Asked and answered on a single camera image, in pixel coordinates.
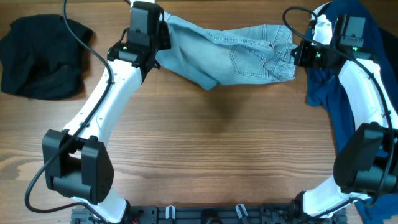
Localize light blue denim shorts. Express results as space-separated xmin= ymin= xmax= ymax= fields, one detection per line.
xmin=156 ymin=13 xmax=296 ymax=90

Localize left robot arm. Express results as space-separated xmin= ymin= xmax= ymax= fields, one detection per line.
xmin=42 ymin=1 xmax=170 ymax=223

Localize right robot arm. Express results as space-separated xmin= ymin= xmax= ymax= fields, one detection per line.
xmin=292 ymin=1 xmax=397 ymax=221

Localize dark blue t-shirt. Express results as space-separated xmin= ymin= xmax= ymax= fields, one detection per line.
xmin=307 ymin=0 xmax=397 ymax=223

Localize black garment at right edge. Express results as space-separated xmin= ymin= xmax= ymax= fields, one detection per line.
xmin=379 ymin=28 xmax=398 ymax=80

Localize black crumpled garment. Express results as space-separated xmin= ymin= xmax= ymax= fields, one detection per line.
xmin=1 ymin=14 xmax=93 ymax=100

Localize left black cable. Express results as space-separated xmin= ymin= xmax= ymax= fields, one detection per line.
xmin=24 ymin=0 xmax=116 ymax=224

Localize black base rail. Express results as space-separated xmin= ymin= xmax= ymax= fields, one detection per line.
xmin=70 ymin=203 xmax=348 ymax=224

